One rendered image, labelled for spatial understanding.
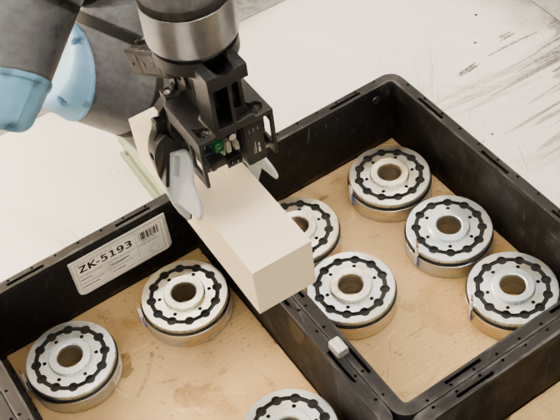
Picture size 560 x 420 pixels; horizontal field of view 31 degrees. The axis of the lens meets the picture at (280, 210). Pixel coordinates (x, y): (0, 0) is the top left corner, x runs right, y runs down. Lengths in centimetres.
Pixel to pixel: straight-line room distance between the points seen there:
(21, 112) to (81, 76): 49
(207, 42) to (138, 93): 56
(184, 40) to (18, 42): 12
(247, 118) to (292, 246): 13
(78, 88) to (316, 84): 48
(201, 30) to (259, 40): 96
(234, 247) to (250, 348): 28
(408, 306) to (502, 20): 70
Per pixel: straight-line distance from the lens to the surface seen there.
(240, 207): 93
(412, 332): 117
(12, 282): 117
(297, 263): 91
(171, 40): 78
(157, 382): 116
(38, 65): 79
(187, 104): 86
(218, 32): 78
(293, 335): 109
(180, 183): 92
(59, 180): 158
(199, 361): 117
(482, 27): 173
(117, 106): 132
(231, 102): 81
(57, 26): 80
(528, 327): 106
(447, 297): 120
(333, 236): 121
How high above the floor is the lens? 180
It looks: 49 degrees down
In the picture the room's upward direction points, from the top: 8 degrees counter-clockwise
